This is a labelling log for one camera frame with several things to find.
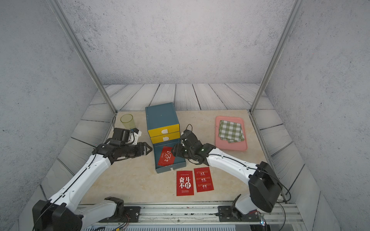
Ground red postcards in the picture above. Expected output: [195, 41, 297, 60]
[194, 167, 214, 192]

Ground green translucent plastic cup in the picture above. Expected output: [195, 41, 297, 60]
[120, 114, 136, 130]

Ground right aluminium frame post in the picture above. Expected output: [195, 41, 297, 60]
[250, 0, 304, 114]

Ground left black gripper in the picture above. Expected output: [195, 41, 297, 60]
[120, 141, 154, 158]

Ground yellow drawer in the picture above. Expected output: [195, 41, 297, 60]
[151, 131, 180, 144]
[148, 124, 180, 137]

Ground teal drawer cabinet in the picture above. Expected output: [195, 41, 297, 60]
[145, 102, 181, 145]

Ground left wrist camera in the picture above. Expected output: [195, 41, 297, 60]
[128, 128, 142, 145]

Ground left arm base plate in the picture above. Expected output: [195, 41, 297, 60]
[99, 206, 141, 223]

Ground yellow top drawer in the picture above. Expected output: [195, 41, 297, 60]
[148, 124, 180, 137]

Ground green checkered cloth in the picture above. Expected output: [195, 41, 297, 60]
[218, 120, 245, 143]

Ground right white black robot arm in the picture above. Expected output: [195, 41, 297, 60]
[172, 130, 283, 219]

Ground red postcard MUST text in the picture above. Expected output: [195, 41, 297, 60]
[158, 146, 175, 167]

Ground red postcard white characters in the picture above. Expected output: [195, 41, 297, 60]
[176, 170, 194, 196]

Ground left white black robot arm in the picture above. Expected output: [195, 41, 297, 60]
[32, 128, 153, 231]

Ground aluminium front rail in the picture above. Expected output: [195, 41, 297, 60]
[78, 202, 306, 231]

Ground aluminium frame post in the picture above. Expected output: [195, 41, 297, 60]
[250, 0, 304, 114]
[47, 0, 118, 115]

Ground teal bottom drawer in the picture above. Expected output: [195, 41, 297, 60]
[153, 139, 186, 174]

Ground pink plastic tray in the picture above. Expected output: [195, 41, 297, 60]
[215, 116, 248, 151]

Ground left aluminium frame post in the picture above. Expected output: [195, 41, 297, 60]
[47, 0, 118, 115]

